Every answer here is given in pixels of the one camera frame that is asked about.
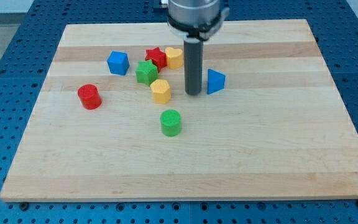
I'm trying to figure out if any blue triangle block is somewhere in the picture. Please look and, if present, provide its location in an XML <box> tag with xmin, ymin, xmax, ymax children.
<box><xmin>207</xmin><ymin>69</ymin><xmax>226</xmax><ymax>95</ymax></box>

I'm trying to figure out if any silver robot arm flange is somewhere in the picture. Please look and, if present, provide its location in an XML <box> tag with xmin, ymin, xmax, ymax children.
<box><xmin>167</xmin><ymin>0</ymin><xmax>230</xmax><ymax>44</ymax></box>

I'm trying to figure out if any green cylinder block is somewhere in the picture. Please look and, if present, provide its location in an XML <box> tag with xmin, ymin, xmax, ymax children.
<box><xmin>160</xmin><ymin>110</ymin><xmax>181</xmax><ymax>137</ymax></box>

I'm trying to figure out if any yellow hexagon block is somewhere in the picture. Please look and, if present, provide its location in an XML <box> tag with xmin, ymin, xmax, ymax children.
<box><xmin>150</xmin><ymin>79</ymin><xmax>171</xmax><ymax>104</ymax></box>

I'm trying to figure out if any green star block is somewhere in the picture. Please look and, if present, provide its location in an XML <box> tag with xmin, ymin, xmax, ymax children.
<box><xmin>135</xmin><ymin>60</ymin><xmax>158</xmax><ymax>86</ymax></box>

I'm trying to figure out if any yellow heart block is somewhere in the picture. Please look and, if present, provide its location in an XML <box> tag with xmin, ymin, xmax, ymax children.
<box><xmin>165</xmin><ymin>47</ymin><xmax>183</xmax><ymax>70</ymax></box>

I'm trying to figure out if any red star block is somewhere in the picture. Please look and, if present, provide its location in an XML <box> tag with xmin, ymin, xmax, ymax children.
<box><xmin>145</xmin><ymin>47</ymin><xmax>167</xmax><ymax>72</ymax></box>

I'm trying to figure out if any wooden board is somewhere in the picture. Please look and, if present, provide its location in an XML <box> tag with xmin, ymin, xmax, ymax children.
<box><xmin>0</xmin><ymin>19</ymin><xmax>358</xmax><ymax>202</ymax></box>

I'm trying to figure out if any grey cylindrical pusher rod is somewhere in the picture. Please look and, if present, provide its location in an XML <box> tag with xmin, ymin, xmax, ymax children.
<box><xmin>183</xmin><ymin>41</ymin><xmax>203</xmax><ymax>96</ymax></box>

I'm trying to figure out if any blue cube block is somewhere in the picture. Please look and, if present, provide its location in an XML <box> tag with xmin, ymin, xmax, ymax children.
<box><xmin>107</xmin><ymin>51</ymin><xmax>129</xmax><ymax>75</ymax></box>

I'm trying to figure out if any red cylinder block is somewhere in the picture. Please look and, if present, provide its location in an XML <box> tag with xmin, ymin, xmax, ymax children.
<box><xmin>77</xmin><ymin>84</ymin><xmax>102</xmax><ymax>110</ymax></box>

